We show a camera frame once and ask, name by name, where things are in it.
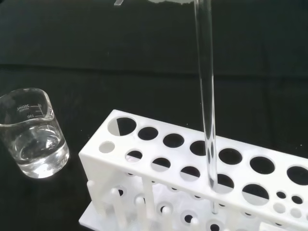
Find white plastic test tube rack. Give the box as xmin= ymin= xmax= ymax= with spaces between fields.
xmin=78 ymin=109 xmax=308 ymax=231

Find clear glass beaker with water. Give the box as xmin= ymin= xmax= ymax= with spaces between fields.
xmin=0 ymin=87 xmax=70 ymax=179

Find black cloth bench cover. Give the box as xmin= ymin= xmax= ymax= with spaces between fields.
xmin=0 ymin=0 xmax=308 ymax=231

